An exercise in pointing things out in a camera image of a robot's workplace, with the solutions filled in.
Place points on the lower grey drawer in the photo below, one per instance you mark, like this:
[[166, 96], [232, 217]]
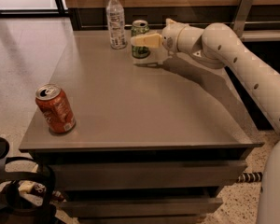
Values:
[[142, 208]]

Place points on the grey drawer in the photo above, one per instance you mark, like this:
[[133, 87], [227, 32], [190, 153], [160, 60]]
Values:
[[142, 208], [147, 175]]

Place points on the black bag with straps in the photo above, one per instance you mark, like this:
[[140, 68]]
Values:
[[13, 208]]

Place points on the striped black white stick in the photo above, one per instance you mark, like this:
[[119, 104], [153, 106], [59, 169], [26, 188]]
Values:
[[250, 177]]

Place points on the upper grey drawer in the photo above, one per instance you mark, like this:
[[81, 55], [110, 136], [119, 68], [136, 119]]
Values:
[[147, 175]]

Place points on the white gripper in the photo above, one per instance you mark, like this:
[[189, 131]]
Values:
[[170, 38]]

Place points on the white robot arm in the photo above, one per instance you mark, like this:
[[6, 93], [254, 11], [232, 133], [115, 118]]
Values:
[[216, 46]]

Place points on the clear plastic water bottle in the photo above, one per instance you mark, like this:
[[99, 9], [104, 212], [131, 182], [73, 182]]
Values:
[[116, 24]]

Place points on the metal wall bracket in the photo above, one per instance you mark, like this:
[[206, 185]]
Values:
[[241, 14]]

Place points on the green soda can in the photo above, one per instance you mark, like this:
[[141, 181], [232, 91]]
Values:
[[139, 27]]

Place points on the grey drawer cabinet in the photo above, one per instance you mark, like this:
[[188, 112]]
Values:
[[178, 111]]

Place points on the red coke can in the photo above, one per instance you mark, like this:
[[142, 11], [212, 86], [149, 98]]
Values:
[[55, 107]]

